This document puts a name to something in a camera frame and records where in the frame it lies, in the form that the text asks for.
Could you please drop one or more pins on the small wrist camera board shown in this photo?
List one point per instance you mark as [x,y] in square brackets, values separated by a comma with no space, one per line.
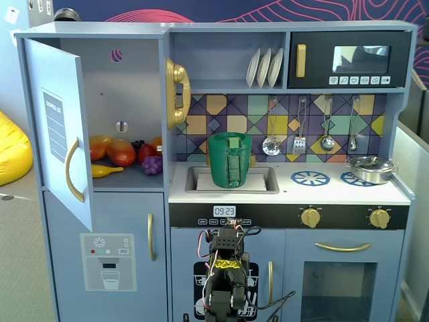
[234,222]

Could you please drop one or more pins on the metal toy ladle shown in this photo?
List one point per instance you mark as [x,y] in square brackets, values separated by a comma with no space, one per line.
[327,143]

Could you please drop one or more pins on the blue oven door with window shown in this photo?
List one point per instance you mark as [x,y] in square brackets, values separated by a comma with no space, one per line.
[295,255]

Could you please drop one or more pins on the purple toy grapes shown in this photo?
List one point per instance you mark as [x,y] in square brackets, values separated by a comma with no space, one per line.
[152,165]

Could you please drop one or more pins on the blue wooden toy kitchen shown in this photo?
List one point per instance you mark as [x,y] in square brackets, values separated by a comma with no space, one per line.
[301,194]

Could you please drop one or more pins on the light blue desk divider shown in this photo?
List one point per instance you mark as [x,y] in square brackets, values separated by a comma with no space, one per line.
[412,201]

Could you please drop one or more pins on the gold stove knob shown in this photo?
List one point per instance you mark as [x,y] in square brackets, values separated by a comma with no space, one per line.
[310,217]
[379,218]

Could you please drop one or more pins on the round silver metal object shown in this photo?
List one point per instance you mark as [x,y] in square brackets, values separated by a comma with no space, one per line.
[67,15]

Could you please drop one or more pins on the grey toy sink basin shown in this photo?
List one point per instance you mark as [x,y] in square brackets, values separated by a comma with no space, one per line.
[268,191]

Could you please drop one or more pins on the dark toy berries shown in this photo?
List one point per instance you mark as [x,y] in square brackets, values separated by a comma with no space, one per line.
[137,145]

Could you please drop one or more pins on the blue ice dispenser cabinet door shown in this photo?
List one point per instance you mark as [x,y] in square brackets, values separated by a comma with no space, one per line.
[67,218]

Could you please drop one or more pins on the gold toy telephone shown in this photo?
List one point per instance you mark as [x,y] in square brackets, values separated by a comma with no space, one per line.
[179,73]

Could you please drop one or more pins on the orange toy fruit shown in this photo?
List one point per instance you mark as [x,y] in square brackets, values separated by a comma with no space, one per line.
[157,142]

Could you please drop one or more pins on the yellow beanbag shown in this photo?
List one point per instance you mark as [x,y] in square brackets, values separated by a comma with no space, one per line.
[13,151]

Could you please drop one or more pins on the metal toy slotted spatula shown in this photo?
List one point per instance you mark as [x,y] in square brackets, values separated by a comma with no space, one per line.
[299,146]

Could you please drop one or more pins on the metal toy spoon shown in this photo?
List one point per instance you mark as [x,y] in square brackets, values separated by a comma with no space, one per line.
[352,145]

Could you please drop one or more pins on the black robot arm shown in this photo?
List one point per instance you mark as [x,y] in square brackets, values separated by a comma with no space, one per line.
[221,278]

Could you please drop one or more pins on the white toy plate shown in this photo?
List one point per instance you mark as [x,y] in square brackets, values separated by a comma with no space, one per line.
[264,68]
[275,68]
[252,68]

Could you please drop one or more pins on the blue dishwasher print door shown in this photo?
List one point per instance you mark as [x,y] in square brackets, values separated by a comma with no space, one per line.
[187,245]

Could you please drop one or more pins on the steel toy pot with lid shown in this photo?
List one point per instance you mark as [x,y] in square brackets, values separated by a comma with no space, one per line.
[368,171]

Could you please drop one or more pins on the yellow toy banana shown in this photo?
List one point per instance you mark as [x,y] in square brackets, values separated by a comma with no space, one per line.
[100,171]

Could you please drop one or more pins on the metal toy skimmer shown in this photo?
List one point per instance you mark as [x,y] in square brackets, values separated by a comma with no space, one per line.
[271,147]

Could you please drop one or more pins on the black toy microwave door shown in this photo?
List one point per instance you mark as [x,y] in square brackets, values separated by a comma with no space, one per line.
[315,43]

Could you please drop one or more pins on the gold toy faucet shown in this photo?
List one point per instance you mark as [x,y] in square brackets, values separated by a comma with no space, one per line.
[252,160]

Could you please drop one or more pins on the blue shopping list cabinet door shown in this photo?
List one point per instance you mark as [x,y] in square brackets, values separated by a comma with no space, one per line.
[43,73]

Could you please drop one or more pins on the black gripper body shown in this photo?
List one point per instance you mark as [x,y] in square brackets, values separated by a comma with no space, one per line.
[230,229]

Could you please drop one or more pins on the red yellow toy mango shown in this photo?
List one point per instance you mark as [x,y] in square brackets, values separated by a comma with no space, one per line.
[122,154]
[99,147]

